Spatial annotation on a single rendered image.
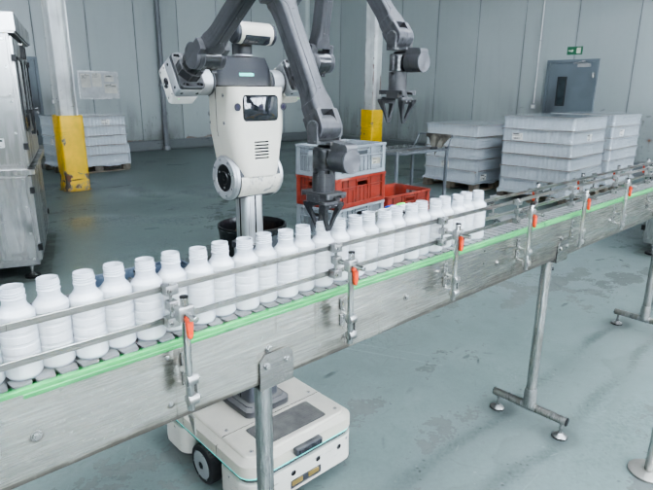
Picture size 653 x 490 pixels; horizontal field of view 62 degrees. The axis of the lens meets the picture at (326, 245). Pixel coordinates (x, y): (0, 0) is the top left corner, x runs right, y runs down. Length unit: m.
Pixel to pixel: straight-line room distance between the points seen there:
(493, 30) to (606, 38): 2.42
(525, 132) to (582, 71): 4.19
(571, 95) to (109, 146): 8.93
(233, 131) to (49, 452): 1.14
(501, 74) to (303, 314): 11.76
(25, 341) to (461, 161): 8.01
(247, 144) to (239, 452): 1.08
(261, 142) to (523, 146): 6.40
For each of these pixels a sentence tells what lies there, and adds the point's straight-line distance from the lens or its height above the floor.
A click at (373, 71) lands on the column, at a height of 1.86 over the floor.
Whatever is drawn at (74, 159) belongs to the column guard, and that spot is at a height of 0.46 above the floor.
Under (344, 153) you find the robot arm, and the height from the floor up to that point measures 1.35.
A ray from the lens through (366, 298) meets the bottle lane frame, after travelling 1.48.
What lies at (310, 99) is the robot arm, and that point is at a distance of 1.33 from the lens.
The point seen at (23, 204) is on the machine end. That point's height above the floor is 0.61.
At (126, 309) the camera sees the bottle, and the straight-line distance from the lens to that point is 1.11.
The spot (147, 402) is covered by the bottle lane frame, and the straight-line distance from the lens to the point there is 1.18.
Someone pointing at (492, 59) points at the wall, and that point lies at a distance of 13.03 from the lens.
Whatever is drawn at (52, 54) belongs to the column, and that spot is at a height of 1.92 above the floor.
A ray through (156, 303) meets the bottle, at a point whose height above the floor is 1.08.
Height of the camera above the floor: 1.49
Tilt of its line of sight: 16 degrees down
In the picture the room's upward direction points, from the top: 1 degrees clockwise
